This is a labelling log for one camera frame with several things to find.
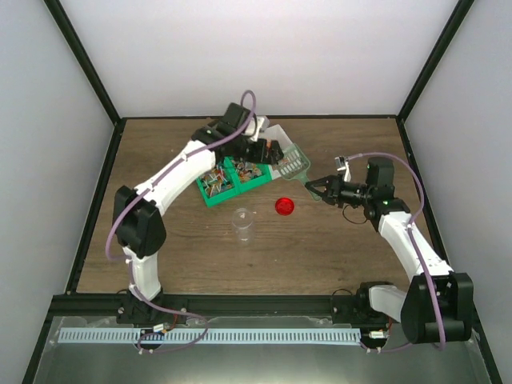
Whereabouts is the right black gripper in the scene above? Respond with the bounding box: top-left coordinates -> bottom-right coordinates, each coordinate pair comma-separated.
306,174 -> 372,209

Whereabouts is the green slotted scoop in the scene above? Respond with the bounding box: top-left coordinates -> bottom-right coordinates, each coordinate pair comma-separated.
276,144 -> 311,186

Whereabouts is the white candy bin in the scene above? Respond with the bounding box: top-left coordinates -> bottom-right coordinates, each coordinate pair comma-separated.
260,124 -> 293,180

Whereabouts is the green double candy bin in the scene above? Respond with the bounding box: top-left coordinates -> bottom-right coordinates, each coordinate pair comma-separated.
196,158 -> 272,207

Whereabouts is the clear plastic jar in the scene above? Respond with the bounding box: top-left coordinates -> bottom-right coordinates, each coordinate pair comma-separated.
232,208 -> 254,244

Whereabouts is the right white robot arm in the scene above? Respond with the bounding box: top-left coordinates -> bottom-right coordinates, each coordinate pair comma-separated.
305,152 -> 474,349

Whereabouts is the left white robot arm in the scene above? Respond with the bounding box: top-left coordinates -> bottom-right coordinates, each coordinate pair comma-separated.
105,103 -> 283,323

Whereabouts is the red jar lid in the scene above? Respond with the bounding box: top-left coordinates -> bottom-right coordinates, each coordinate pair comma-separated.
274,197 -> 295,216

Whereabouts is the light blue slotted strip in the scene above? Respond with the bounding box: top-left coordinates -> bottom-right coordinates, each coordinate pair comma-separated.
58,327 -> 361,346

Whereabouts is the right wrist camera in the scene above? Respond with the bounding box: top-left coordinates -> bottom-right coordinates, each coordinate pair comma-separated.
334,156 -> 351,182

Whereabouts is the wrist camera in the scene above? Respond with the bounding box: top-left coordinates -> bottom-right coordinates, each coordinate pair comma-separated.
334,156 -> 351,182
246,116 -> 270,142

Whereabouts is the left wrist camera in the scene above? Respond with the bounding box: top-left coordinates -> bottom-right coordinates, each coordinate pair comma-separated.
246,116 -> 270,142

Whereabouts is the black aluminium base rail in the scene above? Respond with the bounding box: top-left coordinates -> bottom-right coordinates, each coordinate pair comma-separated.
49,293 -> 384,325

